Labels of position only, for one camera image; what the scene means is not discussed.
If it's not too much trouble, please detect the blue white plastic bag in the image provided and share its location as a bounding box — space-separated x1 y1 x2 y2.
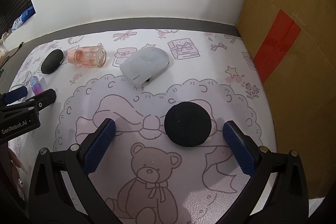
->
11 6 35 32

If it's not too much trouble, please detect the black cable on desk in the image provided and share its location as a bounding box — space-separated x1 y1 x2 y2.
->
0 41 25 72

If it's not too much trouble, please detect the translucent white computer mouse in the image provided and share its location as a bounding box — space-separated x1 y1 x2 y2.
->
120 47 170 86

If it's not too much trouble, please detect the patterned white pink table mat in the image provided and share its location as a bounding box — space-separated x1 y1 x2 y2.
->
9 30 276 223

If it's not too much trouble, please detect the brown cardboard box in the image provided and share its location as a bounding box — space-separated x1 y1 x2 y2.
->
236 0 335 198

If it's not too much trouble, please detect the small black round puff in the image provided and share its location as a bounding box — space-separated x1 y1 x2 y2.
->
164 102 212 147

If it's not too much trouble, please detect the large black round puff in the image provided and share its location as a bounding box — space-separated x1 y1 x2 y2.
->
41 49 64 75

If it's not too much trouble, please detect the blue pink tube bottle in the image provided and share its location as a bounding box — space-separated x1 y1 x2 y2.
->
30 76 43 95

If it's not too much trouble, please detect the clear bottle with pink cap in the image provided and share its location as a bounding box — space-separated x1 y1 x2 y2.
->
67 46 106 68

